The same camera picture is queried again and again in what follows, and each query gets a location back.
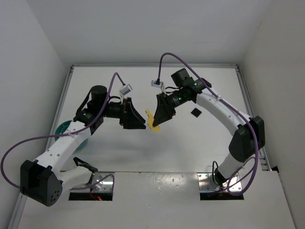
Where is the yellow long lego brick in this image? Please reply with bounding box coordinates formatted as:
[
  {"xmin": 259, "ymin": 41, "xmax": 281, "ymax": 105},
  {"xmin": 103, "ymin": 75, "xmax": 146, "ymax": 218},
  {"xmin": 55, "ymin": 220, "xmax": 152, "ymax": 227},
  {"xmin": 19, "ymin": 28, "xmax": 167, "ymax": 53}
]
[{"xmin": 145, "ymin": 109, "xmax": 160, "ymax": 132}]

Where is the black lego plate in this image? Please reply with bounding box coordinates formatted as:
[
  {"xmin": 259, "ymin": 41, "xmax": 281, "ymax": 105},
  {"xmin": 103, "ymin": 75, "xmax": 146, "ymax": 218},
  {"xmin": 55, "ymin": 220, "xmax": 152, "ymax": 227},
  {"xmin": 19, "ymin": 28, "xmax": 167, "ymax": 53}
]
[{"xmin": 191, "ymin": 108, "xmax": 202, "ymax": 118}]

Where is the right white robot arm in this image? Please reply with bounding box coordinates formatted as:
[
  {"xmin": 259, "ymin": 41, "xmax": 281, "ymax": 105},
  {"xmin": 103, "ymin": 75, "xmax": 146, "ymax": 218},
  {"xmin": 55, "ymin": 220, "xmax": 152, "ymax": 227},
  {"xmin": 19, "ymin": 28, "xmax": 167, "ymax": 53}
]
[{"xmin": 152, "ymin": 68, "xmax": 265, "ymax": 186}]

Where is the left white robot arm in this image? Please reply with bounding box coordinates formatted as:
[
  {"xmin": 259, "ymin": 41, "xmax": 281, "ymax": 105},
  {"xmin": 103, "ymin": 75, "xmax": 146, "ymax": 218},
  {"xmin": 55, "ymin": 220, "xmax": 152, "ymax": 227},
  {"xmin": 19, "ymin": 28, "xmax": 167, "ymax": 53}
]
[{"xmin": 20, "ymin": 85, "xmax": 146, "ymax": 207}]

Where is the teal round divided container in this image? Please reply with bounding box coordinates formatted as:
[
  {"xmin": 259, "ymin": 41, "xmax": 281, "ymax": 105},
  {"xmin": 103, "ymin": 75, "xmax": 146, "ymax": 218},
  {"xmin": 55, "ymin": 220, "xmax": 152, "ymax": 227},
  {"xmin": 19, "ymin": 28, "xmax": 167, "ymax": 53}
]
[{"xmin": 54, "ymin": 120, "xmax": 89, "ymax": 151}]

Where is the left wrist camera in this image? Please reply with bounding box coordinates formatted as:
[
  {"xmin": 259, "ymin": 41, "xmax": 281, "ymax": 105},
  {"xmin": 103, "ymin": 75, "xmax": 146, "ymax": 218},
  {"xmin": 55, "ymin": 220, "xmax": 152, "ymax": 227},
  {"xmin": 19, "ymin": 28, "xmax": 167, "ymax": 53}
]
[{"xmin": 119, "ymin": 84, "xmax": 132, "ymax": 96}]

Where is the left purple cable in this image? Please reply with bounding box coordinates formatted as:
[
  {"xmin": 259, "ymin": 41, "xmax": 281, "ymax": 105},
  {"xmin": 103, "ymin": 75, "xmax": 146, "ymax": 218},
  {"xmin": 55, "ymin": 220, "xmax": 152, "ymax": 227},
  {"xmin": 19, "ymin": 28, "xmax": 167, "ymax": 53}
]
[{"xmin": 0, "ymin": 72, "xmax": 127, "ymax": 191}]

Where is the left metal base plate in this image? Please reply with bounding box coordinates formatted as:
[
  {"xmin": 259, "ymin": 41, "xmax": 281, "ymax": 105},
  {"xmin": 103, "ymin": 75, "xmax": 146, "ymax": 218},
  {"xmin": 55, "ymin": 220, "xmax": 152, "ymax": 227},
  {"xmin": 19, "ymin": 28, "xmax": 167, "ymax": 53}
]
[{"xmin": 71, "ymin": 172, "xmax": 115, "ymax": 193}]

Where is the metal base plate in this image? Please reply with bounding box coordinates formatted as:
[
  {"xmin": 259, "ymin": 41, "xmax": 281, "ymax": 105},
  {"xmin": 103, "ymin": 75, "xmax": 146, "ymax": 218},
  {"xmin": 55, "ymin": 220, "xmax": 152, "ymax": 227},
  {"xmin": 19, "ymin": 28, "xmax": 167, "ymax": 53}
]
[
  {"xmin": 71, "ymin": 172, "xmax": 115, "ymax": 193},
  {"xmin": 198, "ymin": 173, "xmax": 243, "ymax": 193}
]

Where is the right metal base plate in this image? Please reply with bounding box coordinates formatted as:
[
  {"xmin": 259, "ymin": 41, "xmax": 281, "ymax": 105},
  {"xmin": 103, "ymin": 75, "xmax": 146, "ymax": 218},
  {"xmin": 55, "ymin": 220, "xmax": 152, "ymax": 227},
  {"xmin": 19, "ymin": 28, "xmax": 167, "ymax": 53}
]
[{"xmin": 198, "ymin": 173, "xmax": 243, "ymax": 193}]

